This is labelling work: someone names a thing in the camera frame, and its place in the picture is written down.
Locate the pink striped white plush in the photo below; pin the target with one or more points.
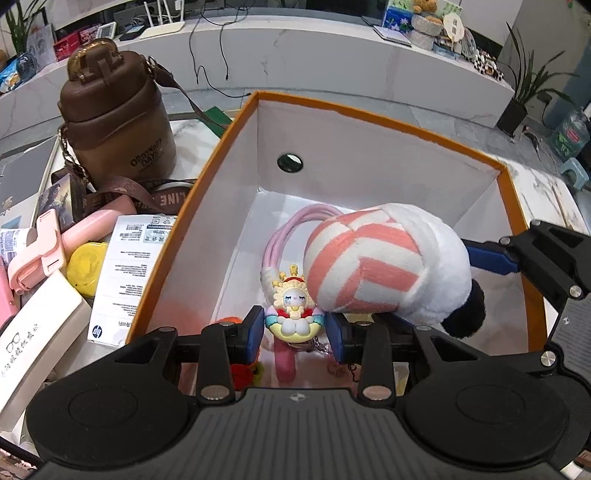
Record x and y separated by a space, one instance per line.
369 263

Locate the decorative patterned plate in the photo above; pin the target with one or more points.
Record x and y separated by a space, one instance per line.
471 44

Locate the yellow round case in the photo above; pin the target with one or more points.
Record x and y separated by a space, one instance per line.
87 270

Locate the dark picture card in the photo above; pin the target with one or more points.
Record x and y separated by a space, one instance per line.
57 201

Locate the green plant in glass vase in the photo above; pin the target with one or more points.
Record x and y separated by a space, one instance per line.
23 41

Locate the white glasses case box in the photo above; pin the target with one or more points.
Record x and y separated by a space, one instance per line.
41 332

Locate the grey notebook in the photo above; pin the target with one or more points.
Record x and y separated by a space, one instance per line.
391 36

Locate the small blue plastic stool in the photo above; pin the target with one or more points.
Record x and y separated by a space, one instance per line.
575 171

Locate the white wifi router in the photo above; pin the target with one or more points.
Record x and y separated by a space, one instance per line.
161 27

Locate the grey flat box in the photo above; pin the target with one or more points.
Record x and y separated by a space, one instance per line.
18 175

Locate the black and white checkered toy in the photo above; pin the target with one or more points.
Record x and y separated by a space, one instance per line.
489 67

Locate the small white desk clock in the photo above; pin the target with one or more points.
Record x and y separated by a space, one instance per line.
107 30

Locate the large water jug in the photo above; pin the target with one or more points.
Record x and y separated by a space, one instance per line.
572 136

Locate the dark green card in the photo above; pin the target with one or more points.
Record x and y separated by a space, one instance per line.
217 121

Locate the white box with barcode label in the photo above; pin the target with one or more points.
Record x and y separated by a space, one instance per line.
124 277

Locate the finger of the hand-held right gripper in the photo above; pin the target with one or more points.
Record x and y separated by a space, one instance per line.
531 361
489 256

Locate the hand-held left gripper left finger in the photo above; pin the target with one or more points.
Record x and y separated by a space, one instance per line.
255 334

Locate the white round hand fan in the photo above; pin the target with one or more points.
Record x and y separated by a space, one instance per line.
452 31

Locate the small black box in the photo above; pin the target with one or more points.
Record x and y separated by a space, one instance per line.
131 33

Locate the pink handheld fan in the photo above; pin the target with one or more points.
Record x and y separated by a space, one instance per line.
92 226

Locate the orange and white storage box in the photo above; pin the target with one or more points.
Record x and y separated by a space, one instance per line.
369 152

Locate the green floral painting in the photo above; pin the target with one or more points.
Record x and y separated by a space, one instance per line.
397 16

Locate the red patterned gift box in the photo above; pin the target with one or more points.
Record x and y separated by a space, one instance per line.
76 44

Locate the long-leaf plant in black pot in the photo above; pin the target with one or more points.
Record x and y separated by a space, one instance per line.
512 115

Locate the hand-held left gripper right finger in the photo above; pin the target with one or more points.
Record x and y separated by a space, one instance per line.
335 339

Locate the brown teddy bear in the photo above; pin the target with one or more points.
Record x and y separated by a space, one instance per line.
425 5

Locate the white marble media cabinet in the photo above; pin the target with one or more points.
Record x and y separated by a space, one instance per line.
323 60

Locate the orange crochet charm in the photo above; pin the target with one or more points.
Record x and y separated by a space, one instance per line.
243 374

